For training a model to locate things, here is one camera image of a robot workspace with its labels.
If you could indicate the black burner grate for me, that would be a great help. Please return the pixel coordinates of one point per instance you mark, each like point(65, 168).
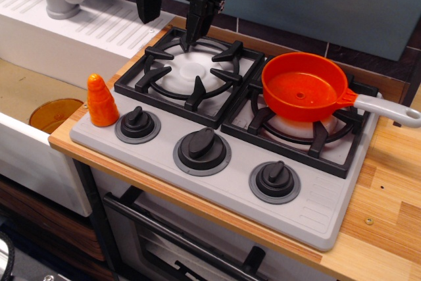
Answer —
point(336, 145)
point(198, 82)

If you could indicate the grey toy stove top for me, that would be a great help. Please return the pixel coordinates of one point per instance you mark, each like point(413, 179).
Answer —
point(314, 217)

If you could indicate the orange pan with grey handle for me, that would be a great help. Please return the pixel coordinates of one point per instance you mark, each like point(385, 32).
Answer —
point(305, 87)

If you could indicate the amber sink drain plug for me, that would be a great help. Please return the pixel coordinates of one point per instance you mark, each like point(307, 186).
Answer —
point(49, 116)

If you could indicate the black middle stove knob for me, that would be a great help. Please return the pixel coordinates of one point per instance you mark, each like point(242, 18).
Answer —
point(202, 153)

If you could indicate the black stove knob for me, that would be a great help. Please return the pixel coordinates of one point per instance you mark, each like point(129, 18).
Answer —
point(275, 183)
point(202, 153)
point(137, 126)

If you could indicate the oven door with black handle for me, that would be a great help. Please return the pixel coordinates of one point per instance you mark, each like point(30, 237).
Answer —
point(165, 242)

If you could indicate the black right burner grate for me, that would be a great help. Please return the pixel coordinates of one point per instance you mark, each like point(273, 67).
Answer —
point(336, 145)

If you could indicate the orange toy carrot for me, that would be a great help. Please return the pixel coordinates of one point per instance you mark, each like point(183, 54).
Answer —
point(101, 105)

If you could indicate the black right stove knob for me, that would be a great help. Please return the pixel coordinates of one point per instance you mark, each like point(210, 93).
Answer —
point(275, 183)

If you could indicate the black left burner grate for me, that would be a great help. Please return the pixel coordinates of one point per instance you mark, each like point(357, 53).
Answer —
point(198, 82)

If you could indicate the black left stove knob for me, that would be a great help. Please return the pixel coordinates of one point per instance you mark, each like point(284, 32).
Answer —
point(137, 126)

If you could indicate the white toy sink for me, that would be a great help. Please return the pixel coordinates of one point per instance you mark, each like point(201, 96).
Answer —
point(43, 59)

